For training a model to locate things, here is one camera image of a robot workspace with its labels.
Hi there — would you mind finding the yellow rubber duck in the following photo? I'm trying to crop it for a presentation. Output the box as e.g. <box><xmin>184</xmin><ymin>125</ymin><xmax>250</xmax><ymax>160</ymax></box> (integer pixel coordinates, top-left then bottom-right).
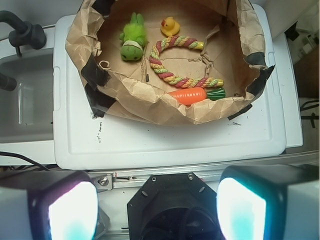
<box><xmin>160</xmin><ymin>16</ymin><xmax>180</xmax><ymax>37</ymax></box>

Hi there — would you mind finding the white plastic bin lid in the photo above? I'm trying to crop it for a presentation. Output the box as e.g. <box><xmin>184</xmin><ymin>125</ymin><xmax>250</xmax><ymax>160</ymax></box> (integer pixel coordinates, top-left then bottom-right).
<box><xmin>53</xmin><ymin>15</ymin><xmax>287</xmax><ymax>170</ymax></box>

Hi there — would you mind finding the black octagonal mount plate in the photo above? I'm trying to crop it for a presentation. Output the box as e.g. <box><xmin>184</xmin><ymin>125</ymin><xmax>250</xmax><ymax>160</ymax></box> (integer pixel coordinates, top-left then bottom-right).
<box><xmin>127</xmin><ymin>172</ymin><xmax>223</xmax><ymax>240</ymax></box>

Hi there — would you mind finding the orange rubber carrot toy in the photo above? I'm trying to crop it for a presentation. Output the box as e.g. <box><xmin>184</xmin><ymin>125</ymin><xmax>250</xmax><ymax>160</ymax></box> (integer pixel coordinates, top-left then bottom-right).
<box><xmin>168</xmin><ymin>87</ymin><xmax>226</xmax><ymax>105</ymax></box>

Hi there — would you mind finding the green plush animal toy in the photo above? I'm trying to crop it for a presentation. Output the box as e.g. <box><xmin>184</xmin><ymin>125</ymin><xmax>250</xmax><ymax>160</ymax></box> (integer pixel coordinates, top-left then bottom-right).
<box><xmin>119</xmin><ymin>12</ymin><xmax>147</xmax><ymax>61</ymax></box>

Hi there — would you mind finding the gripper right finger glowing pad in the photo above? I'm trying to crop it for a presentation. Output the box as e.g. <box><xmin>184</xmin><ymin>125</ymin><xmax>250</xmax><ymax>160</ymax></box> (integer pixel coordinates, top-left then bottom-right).
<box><xmin>216</xmin><ymin>164</ymin><xmax>320</xmax><ymax>240</ymax></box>

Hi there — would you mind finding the multicoloured rope toy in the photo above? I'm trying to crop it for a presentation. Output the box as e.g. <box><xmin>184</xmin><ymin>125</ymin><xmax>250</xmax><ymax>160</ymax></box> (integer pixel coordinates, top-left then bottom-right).
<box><xmin>148</xmin><ymin>35</ymin><xmax>224</xmax><ymax>89</ymax></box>

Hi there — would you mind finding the black cable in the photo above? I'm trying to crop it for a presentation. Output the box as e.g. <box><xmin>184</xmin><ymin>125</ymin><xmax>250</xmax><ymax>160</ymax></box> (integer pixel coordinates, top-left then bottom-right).
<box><xmin>0</xmin><ymin>150</ymin><xmax>52</xmax><ymax>172</ymax></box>

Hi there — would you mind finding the black faucet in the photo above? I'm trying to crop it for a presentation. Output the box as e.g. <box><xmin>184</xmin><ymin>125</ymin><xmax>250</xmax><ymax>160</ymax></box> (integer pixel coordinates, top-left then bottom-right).
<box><xmin>0</xmin><ymin>10</ymin><xmax>47</xmax><ymax>57</ymax></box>

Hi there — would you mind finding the brown paper bag tray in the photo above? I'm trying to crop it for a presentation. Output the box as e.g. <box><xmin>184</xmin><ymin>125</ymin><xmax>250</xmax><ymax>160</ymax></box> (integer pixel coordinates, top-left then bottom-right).
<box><xmin>65</xmin><ymin>0</ymin><xmax>274</xmax><ymax>126</ymax></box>

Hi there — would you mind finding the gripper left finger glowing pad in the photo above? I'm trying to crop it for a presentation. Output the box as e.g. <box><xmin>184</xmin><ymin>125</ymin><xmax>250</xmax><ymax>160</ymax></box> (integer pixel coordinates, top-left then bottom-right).
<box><xmin>0</xmin><ymin>170</ymin><xmax>98</xmax><ymax>240</ymax></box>

